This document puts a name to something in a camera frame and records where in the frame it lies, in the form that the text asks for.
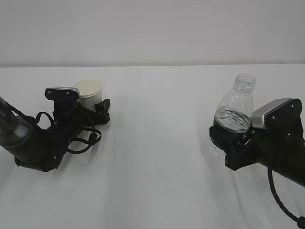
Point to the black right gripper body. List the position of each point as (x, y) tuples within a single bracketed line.
[(266, 148)]

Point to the white paper cup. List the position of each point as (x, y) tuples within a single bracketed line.
[(90, 93)]

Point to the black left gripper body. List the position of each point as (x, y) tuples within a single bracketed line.
[(71, 119)]

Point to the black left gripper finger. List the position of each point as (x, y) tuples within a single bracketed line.
[(102, 115)]

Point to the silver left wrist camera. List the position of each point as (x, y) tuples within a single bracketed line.
[(62, 94)]

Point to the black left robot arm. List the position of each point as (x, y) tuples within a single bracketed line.
[(40, 142)]

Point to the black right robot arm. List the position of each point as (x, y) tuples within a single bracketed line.
[(295, 170)]

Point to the clear water bottle green label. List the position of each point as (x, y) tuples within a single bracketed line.
[(235, 109)]

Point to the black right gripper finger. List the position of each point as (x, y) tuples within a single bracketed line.
[(224, 139)]

